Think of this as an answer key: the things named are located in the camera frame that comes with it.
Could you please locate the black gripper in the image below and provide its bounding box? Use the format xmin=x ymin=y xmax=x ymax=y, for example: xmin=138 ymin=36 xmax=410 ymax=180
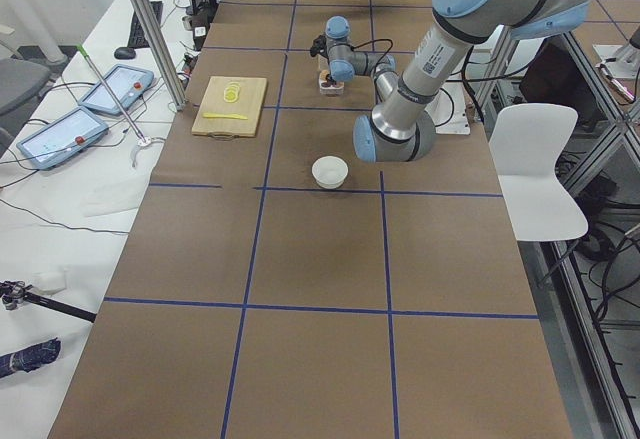
xmin=322 ymin=69 xmax=339 ymax=84

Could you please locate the clear plastic egg carton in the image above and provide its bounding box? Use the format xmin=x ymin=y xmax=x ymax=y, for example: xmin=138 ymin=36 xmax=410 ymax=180
xmin=317 ymin=55 xmax=344 ymax=97

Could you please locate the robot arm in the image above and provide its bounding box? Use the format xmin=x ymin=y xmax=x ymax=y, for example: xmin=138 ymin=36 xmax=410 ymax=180
xmin=324 ymin=0 xmax=589 ymax=162

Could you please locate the white bowl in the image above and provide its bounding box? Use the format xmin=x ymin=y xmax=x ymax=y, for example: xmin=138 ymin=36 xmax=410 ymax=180
xmin=311 ymin=156 xmax=349 ymax=189

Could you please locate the bamboo cutting board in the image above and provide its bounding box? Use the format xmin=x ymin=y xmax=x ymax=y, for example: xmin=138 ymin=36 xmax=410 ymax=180
xmin=191 ymin=76 xmax=267 ymax=138

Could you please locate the yellow plastic knife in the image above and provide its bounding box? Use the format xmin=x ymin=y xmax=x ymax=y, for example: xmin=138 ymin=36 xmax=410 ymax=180
xmin=200 ymin=112 xmax=249 ymax=121

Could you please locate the black keyboard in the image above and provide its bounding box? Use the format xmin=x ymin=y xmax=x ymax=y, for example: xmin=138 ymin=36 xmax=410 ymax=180
xmin=127 ymin=0 xmax=164 ymax=49

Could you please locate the green tipped metal rod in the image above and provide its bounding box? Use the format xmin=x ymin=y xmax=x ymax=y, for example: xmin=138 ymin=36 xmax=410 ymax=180
xmin=76 ymin=45 xmax=152 ymax=148

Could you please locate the teach pendant far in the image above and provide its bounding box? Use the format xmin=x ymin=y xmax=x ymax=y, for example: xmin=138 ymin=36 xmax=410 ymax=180
xmin=78 ymin=64 xmax=154 ymax=116

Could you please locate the teach pendant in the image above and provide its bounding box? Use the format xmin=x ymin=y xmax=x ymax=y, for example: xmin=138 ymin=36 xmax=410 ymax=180
xmin=78 ymin=64 xmax=154 ymax=116
xmin=17 ymin=106 xmax=109 ymax=170

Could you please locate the white plastic chair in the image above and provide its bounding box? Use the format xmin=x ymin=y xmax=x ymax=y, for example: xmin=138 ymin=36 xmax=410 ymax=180
xmin=489 ymin=103 xmax=588 ymax=242

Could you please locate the black computer mouse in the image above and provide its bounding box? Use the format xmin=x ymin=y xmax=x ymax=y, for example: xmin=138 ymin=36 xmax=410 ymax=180
xmin=113 ymin=47 xmax=137 ymax=60

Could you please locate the teach pendant near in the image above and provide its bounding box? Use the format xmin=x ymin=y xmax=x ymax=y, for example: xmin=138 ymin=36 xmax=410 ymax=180
xmin=17 ymin=106 xmax=109 ymax=170

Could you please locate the folded dark blue umbrella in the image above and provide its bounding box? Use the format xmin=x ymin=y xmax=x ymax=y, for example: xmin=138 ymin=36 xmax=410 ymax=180
xmin=0 ymin=338 xmax=61 ymax=378

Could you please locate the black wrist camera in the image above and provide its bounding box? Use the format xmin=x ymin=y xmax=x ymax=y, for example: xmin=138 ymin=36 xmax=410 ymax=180
xmin=309 ymin=34 xmax=328 ymax=59

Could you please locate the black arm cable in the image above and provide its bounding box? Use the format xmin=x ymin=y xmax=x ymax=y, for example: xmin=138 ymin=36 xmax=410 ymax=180
xmin=349 ymin=38 xmax=396 ymax=68

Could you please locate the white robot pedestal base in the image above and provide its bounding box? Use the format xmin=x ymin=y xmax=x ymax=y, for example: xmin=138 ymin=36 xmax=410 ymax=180
xmin=426 ymin=83 xmax=471 ymax=135

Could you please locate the aluminium frame post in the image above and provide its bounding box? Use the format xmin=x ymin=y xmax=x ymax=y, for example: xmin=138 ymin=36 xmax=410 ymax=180
xmin=130 ymin=0 xmax=186 ymax=111

